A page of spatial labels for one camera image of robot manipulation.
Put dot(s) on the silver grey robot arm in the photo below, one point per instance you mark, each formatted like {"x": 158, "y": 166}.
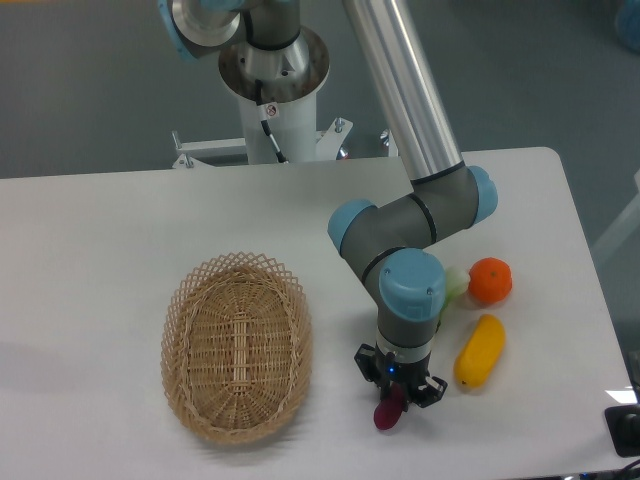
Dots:
{"x": 385, "y": 246}

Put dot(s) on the woven wicker basket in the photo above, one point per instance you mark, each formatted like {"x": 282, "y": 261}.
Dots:
{"x": 237, "y": 348}

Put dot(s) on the purple sweet potato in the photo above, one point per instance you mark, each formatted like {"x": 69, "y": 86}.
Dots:
{"x": 390, "y": 408}

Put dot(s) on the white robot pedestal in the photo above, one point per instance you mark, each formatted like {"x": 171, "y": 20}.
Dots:
{"x": 276, "y": 90}

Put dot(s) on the black device at table edge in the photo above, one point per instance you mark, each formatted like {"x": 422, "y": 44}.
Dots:
{"x": 623, "y": 425}

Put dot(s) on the white metal base frame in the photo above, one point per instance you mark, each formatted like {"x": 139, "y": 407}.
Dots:
{"x": 330, "y": 144}

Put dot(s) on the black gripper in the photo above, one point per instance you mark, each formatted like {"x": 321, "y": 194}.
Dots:
{"x": 413, "y": 378}

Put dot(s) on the green bok choy toy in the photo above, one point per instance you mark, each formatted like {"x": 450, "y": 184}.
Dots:
{"x": 456, "y": 283}

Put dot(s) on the orange tangerine toy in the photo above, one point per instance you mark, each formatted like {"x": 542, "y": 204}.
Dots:
{"x": 490, "y": 280}

